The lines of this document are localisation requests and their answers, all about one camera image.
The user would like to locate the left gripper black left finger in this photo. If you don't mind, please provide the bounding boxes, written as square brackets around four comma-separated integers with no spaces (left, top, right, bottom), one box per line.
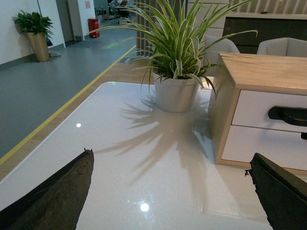
[0,149,94,230]

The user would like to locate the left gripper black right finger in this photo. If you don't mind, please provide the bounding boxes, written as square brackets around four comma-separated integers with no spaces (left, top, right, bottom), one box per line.
[245,153,307,230]

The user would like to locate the black drawer handle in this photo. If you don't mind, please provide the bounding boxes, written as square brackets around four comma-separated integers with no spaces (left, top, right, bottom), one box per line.
[301,132,307,140]
[268,106,307,127]

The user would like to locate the white drawer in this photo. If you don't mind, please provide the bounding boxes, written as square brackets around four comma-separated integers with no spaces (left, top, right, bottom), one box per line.
[232,90,307,132]
[222,126,307,171]

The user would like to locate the wooden drawer cabinet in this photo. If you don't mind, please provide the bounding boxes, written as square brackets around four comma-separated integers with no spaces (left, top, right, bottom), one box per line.
[208,53,307,174]

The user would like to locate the white plant pot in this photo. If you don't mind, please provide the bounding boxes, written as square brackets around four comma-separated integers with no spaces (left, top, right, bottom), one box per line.
[152,73,199,113]

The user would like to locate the grey armchair right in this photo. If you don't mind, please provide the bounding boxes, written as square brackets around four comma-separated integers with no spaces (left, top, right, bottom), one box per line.
[257,37,307,58]

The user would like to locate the grey armchair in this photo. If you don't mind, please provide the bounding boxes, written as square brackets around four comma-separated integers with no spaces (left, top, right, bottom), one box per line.
[203,35,240,65]
[257,37,307,58]

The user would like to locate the tall tan floor planter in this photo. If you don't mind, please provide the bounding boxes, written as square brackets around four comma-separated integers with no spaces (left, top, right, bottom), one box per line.
[26,33,49,62]

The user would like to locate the grey armchair left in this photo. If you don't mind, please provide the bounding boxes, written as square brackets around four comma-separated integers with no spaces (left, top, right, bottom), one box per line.
[203,35,240,65]

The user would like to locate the dark reception counter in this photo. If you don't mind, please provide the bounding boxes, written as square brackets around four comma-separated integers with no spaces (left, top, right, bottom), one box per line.
[223,14,307,54]

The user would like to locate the green floor plant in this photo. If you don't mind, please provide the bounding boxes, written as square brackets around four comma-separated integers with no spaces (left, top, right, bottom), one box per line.
[12,10,53,37]

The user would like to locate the red bin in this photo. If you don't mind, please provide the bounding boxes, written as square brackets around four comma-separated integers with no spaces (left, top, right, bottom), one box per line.
[88,18,100,38]

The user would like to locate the spider plant green striped leaves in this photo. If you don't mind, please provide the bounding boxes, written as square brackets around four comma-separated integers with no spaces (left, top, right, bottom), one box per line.
[97,0,250,86]

